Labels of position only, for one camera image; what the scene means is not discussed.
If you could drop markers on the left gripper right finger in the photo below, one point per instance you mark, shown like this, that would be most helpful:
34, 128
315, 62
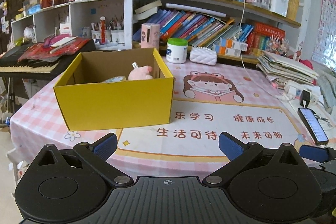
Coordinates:
240, 156

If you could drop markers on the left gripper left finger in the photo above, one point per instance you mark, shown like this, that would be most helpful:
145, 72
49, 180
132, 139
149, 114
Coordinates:
95, 156

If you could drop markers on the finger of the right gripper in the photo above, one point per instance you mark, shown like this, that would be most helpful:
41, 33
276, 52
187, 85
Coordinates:
317, 154

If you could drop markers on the pink plush chick toy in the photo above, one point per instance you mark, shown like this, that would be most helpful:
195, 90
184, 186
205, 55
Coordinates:
140, 73

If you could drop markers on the smartphone with lit screen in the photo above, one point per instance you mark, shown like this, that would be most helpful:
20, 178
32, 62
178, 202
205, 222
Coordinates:
313, 126

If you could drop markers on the pink cartoon desk mat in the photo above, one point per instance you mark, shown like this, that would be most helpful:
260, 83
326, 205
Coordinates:
207, 101

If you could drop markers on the pink checkered tablecloth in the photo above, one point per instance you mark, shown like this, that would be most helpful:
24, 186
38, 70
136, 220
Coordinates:
39, 122

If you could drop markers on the white power strip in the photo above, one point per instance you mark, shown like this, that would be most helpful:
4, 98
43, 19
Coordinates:
293, 90

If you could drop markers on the yellow cardboard box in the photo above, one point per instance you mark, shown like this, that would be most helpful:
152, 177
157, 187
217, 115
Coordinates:
86, 103

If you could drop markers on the stack of papers and booklets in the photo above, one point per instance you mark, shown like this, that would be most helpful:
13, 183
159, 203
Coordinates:
279, 70

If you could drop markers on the black electronic keyboard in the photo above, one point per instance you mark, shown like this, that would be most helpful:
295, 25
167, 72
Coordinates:
34, 61

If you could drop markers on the orange white box lower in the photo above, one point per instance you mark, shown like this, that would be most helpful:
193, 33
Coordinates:
226, 51

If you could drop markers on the orange white box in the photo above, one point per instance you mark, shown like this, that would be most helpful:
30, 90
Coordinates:
233, 44
226, 51

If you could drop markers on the white quilted purse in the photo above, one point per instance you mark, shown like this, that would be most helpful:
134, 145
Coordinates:
204, 56

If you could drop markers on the red books group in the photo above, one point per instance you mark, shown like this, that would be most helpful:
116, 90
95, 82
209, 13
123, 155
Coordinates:
260, 38

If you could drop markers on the orange white box upper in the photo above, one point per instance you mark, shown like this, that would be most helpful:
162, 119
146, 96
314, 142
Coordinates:
233, 44

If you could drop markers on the red cloth on keyboard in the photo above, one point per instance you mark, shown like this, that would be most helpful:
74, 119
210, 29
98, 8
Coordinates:
52, 49

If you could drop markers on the white pen holder cups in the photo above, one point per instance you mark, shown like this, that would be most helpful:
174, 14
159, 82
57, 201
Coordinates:
111, 36

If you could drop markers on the white jar green lid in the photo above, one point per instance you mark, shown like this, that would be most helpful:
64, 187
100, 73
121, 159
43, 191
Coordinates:
176, 51

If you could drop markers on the row of leaning books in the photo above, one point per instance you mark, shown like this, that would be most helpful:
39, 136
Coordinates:
200, 30

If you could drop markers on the pink cylindrical container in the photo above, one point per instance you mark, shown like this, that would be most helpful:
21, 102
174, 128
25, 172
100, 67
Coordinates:
150, 35

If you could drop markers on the white cubby shelf unit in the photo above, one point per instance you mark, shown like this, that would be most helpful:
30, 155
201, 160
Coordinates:
75, 19

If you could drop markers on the wooden bookshelf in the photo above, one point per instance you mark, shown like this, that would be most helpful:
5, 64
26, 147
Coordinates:
223, 3

